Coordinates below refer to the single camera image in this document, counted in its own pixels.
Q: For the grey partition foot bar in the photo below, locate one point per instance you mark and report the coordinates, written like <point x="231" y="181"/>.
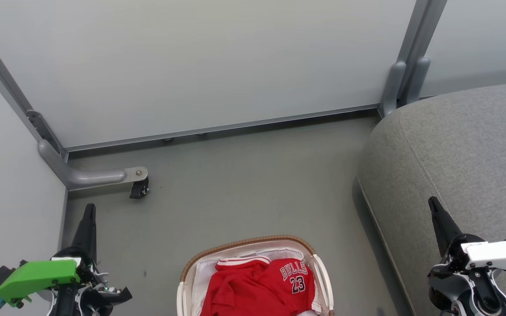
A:
<point x="86" y="177"/>

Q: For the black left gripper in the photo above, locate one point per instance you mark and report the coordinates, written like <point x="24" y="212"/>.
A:
<point x="87" y="267"/>

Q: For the grey partition bottom rail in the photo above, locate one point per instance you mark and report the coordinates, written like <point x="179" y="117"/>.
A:
<point x="235" y="127"/>

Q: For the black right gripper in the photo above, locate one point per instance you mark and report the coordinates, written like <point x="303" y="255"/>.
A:
<point x="459" y="285"/>

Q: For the grey fabric sofa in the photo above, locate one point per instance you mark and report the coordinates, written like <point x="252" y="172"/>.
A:
<point x="455" y="153"/>

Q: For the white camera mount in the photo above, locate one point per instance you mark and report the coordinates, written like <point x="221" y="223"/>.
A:
<point x="499" y="255"/>

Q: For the white laundry basket brown rim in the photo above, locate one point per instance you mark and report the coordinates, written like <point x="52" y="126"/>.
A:
<point x="187" y="272"/>

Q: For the black caster wheel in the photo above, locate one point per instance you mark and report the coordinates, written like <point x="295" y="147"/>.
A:
<point x="139" y="189"/>

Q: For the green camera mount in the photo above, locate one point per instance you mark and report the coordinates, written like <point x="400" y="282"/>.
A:
<point x="37" y="276"/>

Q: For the grey upright foot bracket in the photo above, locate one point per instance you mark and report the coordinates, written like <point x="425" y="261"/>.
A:
<point x="419" y="81"/>
<point x="392" y="87"/>

